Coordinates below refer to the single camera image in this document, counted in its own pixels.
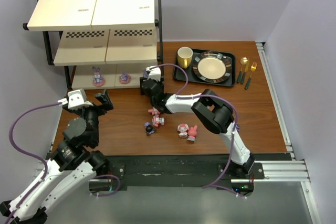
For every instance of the gold knife green handle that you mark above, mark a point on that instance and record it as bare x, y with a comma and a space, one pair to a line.
245, 71

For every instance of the pink bunny frilly dress toy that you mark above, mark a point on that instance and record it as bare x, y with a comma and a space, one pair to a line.
157, 120

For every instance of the black imp toy left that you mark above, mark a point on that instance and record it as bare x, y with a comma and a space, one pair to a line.
149, 128

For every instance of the pink bunny blue skirt toy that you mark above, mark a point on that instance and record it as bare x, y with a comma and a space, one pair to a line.
192, 133

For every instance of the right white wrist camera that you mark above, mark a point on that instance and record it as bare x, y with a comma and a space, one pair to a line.
154, 73

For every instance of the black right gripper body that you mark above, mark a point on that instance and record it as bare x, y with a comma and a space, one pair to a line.
149, 86

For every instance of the pink bunny green hat toy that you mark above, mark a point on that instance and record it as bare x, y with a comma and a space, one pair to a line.
154, 111

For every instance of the purple bunny with pink bow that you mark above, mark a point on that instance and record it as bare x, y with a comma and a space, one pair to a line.
98, 79

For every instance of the yellow ceramic mug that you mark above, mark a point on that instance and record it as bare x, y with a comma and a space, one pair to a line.
184, 57

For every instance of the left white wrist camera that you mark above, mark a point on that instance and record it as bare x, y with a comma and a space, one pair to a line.
75, 99

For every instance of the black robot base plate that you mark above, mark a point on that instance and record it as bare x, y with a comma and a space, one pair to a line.
176, 171

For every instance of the gold fork green handle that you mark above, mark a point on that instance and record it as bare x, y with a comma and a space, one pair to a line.
252, 69

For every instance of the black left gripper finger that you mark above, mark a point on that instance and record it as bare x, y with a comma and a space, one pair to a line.
102, 97
109, 106

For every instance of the purple bunny holding cake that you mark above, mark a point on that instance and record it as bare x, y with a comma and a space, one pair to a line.
145, 74

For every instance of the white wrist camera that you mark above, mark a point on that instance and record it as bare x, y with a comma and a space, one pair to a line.
75, 99
154, 73

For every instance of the striped rim dinner plate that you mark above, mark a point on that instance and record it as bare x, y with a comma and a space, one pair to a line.
212, 67

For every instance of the gold spoon green handle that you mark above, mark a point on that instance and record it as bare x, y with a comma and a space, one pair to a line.
243, 61

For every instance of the beige black three-tier shelf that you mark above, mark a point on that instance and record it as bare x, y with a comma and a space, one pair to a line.
115, 35

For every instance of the black plastic tray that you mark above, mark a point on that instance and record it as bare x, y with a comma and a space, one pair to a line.
188, 74

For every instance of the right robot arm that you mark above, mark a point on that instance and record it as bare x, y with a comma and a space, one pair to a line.
216, 114

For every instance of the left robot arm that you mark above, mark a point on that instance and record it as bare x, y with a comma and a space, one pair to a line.
74, 161

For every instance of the pink bunny white bonnet toy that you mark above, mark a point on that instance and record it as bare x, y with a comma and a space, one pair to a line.
183, 130

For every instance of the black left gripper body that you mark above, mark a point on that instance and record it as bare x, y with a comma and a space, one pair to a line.
92, 107

